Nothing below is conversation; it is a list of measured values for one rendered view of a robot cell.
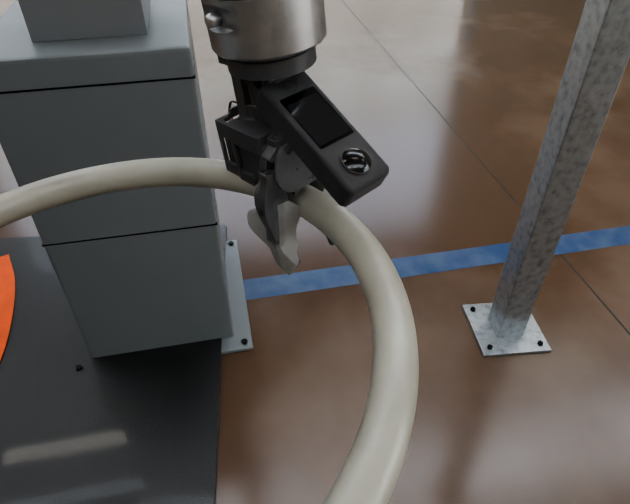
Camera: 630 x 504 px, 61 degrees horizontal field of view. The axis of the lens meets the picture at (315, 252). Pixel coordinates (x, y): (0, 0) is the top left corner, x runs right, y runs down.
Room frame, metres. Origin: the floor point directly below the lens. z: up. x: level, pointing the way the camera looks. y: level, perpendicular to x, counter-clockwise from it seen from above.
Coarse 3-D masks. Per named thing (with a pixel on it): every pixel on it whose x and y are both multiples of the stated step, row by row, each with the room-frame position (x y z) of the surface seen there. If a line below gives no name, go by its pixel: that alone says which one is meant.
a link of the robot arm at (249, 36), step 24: (216, 0) 0.39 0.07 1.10; (264, 0) 0.38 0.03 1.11; (288, 0) 0.38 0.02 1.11; (312, 0) 0.40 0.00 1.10; (216, 24) 0.39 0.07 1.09; (240, 24) 0.38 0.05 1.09; (264, 24) 0.38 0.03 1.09; (288, 24) 0.38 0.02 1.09; (312, 24) 0.39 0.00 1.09; (216, 48) 0.40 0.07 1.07; (240, 48) 0.38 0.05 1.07; (264, 48) 0.38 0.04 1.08; (288, 48) 0.38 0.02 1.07
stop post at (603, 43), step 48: (624, 0) 1.03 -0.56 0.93; (576, 48) 1.08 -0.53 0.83; (624, 48) 1.03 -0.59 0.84; (576, 96) 1.03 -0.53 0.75; (576, 144) 1.03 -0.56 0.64; (528, 192) 1.09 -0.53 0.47; (576, 192) 1.03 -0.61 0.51; (528, 240) 1.03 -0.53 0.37; (528, 288) 1.03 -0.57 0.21; (480, 336) 1.03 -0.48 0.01; (528, 336) 1.03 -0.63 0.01
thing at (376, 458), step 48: (48, 192) 0.45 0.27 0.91; (96, 192) 0.46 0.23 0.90; (240, 192) 0.44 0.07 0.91; (288, 192) 0.41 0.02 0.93; (336, 240) 0.34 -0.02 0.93; (384, 288) 0.27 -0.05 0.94; (384, 336) 0.23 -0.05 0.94; (384, 384) 0.19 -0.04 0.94; (384, 432) 0.16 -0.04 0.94; (336, 480) 0.14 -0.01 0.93; (384, 480) 0.14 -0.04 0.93
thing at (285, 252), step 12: (288, 204) 0.38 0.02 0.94; (252, 216) 0.41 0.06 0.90; (288, 216) 0.38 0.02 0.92; (252, 228) 0.41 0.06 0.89; (264, 228) 0.40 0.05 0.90; (288, 228) 0.38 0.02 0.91; (264, 240) 0.40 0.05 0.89; (288, 240) 0.38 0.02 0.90; (276, 252) 0.38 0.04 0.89; (288, 252) 0.38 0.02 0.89; (288, 264) 0.38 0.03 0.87
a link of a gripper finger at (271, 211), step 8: (272, 168) 0.39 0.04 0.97; (264, 176) 0.37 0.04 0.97; (272, 176) 0.38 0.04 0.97; (264, 184) 0.37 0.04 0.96; (272, 184) 0.38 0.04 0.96; (256, 192) 0.38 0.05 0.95; (264, 192) 0.37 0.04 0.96; (272, 192) 0.37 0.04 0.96; (280, 192) 0.38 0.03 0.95; (256, 200) 0.38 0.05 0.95; (264, 200) 0.37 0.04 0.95; (272, 200) 0.37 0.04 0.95; (280, 200) 0.38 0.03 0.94; (256, 208) 0.37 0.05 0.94; (264, 208) 0.37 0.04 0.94; (272, 208) 0.37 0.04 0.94; (264, 216) 0.37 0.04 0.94; (272, 216) 0.37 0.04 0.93; (264, 224) 0.37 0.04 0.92; (272, 224) 0.37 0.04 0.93; (272, 232) 0.37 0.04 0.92; (272, 240) 0.37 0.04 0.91
